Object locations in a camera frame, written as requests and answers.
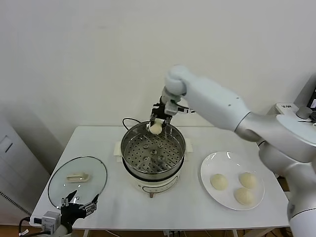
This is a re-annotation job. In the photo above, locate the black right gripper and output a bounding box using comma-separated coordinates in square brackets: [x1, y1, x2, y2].
[150, 96, 173, 128]

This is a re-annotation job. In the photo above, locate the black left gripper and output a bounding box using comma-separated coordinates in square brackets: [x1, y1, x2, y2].
[60, 189, 100, 228]

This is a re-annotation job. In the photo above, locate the white steamed baozi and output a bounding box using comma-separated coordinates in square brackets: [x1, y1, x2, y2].
[234, 187, 255, 205]
[210, 173, 229, 191]
[149, 123, 163, 135]
[238, 172, 258, 190]

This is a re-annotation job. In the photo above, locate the glass lid with cream handle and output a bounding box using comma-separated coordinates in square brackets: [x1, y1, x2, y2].
[47, 155, 108, 213]

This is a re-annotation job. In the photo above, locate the steel steamer basket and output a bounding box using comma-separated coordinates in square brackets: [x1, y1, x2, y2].
[113, 120, 195, 175]

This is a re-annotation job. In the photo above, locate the cream electric cooker base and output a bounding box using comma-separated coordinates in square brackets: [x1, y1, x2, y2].
[114, 139, 194, 198]

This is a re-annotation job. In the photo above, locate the white round plate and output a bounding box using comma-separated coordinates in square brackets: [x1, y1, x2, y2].
[200, 151, 265, 211]

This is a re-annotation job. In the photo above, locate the grey cylinder speaker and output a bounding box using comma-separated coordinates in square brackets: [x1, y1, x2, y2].
[296, 106, 312, 119]

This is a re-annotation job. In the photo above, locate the grey laptop computer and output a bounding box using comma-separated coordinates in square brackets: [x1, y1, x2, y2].
[293, 74, 316, 122]

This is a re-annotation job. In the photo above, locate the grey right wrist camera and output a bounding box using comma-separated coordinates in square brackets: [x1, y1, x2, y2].
[164, 101, 180, 115]

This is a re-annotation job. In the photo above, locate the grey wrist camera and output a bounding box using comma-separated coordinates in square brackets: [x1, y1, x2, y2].
[164, 101, 180, 115]
[40, 211, 61, 233]

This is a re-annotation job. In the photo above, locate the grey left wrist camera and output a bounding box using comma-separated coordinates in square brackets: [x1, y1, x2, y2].
[40, 211, 61, 233]

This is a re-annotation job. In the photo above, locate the black cooker power cable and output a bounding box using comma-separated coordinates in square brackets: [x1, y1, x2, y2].
[122, 118, 142, 131]

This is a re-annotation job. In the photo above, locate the black left camera cable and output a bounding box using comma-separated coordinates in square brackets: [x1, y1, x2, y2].
[18, 216, 42, 237]

